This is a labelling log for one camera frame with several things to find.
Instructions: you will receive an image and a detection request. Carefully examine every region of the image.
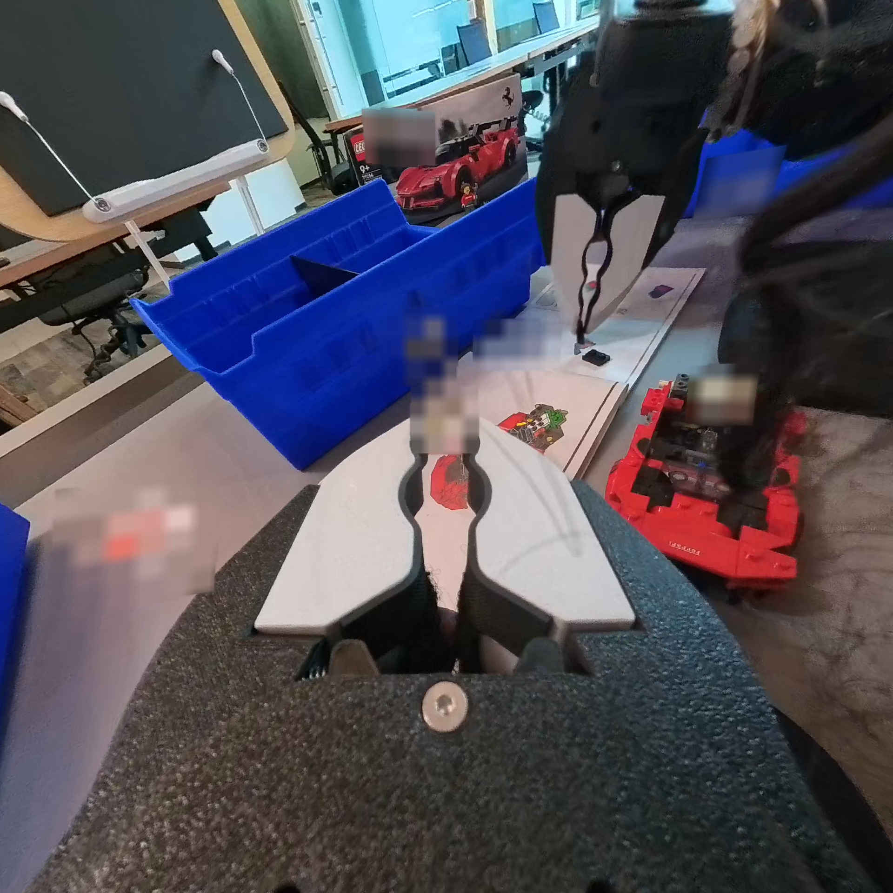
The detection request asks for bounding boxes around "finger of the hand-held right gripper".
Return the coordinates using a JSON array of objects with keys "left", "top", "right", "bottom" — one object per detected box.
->
[
  {"left": 550, "top": 193, "right": 602, "bottom": 337},
  {"left": 583, "top": 195, "right": 668, "bottom": 341}
]

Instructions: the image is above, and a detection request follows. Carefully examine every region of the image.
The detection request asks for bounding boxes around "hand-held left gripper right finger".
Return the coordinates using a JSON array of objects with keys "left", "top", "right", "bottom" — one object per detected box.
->
[{"left": 457, "top": 417, "right": 639, "bottom": 660}]

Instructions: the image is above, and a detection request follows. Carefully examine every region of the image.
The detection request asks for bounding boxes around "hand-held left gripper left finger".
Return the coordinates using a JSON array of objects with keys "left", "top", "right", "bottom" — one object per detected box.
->
[{"left": 253, "top": 438, "right": 454, "bottom": 660}]

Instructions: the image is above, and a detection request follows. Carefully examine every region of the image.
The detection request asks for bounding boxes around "lego instruction booklet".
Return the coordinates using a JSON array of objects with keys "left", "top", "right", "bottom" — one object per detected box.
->
[{"left": 419, "top": 267, "right": 707, "bottom": 608}]

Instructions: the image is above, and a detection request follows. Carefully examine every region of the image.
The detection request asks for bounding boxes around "red lego car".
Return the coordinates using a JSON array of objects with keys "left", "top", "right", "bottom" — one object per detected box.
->
[{"left": 606, "top": 373, "right": 808, "bottom": 602}]

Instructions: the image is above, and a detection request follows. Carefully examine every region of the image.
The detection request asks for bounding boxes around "blue plastic bin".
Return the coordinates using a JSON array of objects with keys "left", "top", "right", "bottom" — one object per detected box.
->
[
  {"left": 687, "top": 129, "right": 893, "bottom": 219},
  {"left": 0, "top": 502, "right": 33, "bottom": 759},
  {"left": 131, "top": 178, "right": 546, "bottom": 473}
]

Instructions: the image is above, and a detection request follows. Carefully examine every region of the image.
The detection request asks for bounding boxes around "person's right forearm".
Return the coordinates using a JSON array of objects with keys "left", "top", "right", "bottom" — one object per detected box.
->
[{"left": 701, "top": 0, "right": 893, "bottom": 166}]

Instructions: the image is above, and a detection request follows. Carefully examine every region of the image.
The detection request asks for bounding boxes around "lego set box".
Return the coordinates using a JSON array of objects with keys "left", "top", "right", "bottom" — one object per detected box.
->
[{"left": 344, "top": 70, "right": 529, "bottom": 226}]

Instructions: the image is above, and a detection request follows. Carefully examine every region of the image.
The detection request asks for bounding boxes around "black bin divider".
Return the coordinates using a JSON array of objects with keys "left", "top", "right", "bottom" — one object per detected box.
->
[{"left": 288, "top": 253, "right": 362, "bottom": 295}]

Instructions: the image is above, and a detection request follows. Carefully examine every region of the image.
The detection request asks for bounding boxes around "black office chair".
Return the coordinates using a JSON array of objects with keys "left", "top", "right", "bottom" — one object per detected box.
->
[
  {"left": 289, "top": 84, "right": 354, "bottom": 198},
  {"left": 38, "top": 268, "right": 152, "bottom": 382}
]

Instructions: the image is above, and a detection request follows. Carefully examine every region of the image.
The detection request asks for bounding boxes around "white bar stand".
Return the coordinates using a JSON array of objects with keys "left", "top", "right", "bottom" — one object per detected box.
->
[{"left": 82, "top": 138, "right": 273, "bottom": 288}]

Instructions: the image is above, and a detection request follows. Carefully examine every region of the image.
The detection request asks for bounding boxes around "wooden desk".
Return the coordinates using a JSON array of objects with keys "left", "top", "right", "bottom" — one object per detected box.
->
[{"left": 0, "top": 164, "right": 234, "bottom": 290}]

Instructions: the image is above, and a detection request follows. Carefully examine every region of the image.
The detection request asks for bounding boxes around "white cord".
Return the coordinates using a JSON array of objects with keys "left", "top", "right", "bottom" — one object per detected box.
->
[
  {"left": 211, "top": 49, "right": 271, "bottom": 149},
  {"left": 0, "top": 91, "right": 100, "bottom": 208}
]

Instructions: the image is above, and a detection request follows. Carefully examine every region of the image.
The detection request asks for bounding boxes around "dark board with wooden frame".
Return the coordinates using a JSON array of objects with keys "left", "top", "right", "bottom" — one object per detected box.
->
[{"left": 0, "top": 0, "right": 300, "bottom": 245}]

